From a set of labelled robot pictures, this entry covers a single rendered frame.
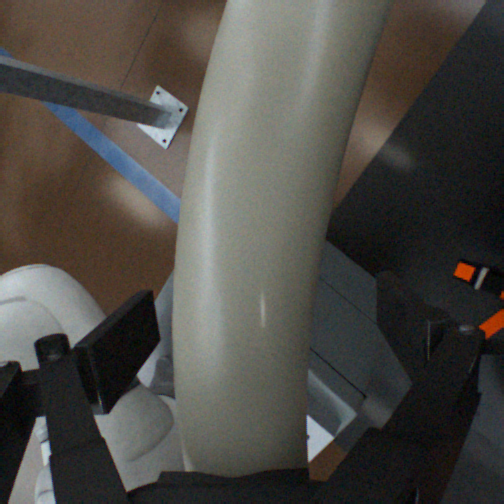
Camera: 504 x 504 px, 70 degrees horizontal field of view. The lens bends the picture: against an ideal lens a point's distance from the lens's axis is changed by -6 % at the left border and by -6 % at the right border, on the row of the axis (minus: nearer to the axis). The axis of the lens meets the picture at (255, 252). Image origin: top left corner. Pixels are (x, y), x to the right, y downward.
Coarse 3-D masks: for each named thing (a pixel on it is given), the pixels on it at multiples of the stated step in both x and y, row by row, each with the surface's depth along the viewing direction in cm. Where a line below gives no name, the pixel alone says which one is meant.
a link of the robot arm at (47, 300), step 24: (0, 288) 45; (24, 288) 45; (48, 288) 47; (72, 288) 50; (0, 312) 42; (24, 312) 43; (48, 312) 45; (72, 312) 47; (96, 312) 51; (0, 336) 40; (24, 336) 41; (72, 336) 46; (0, 360) 38; (24, 360) 40
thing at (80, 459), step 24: (48, 336) 13; (48, 360) 13; (72, 360) 13; (48, 384) 11; (72, 384) 11; (48, 408) 10; (72, 408) 10; (48, 432) 9; (72, 432) 9; (96, 432) 9; (48, 456) 7; (72, 456) 7; (96, 456) 7; (72, 480) 7; (96, 480) 7; (120, 480) 7
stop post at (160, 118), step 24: (0, 72) 92; (24, 72) 97; (48, 72) 107; (24, 96) 102; (48, 96) 108; (72, 96) 115; (96, 96) 122; (120, 96) 132; (168, 96) 158; (144, 120) 148; (168, 120) 159; (168, 144) 161
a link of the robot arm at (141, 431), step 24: (120, 408) 46; (144, 408) 48; (168, 408) 53; (120, 432) 44; (144, 432) 46; (168, 432) 49; (120, 456) 42; (144, 456) 44; (168, 456) 47; (48, 480) 39; (144, 480) 42
